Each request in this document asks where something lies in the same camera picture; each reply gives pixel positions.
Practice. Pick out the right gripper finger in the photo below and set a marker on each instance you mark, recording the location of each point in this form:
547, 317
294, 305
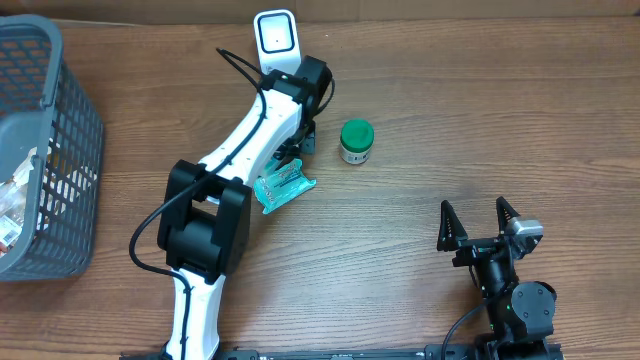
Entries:
451, 232
505, 212

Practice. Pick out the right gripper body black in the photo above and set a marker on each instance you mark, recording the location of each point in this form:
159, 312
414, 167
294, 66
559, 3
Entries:
474, 249

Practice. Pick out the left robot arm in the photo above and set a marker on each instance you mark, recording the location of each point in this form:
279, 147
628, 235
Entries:
205, 226

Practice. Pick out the grey plastic mesh basket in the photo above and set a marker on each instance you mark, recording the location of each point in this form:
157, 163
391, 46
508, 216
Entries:
52, 141

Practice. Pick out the green lid jar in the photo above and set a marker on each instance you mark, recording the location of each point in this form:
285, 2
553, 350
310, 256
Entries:
356, 141

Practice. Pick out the teal wet wipes pack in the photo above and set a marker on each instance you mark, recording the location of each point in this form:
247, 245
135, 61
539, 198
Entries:
282, 186

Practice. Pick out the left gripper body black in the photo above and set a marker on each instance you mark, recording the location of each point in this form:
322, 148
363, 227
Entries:
298, 147

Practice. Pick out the clear plastic snack bag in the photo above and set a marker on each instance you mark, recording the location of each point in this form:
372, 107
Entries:
13, 203

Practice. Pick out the white barcode scanner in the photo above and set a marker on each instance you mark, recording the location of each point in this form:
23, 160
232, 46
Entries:
277, 41

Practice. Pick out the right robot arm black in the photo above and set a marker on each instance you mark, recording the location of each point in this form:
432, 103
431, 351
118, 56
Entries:
520, 313

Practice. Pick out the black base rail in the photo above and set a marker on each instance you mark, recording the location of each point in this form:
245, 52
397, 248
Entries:
429, 352

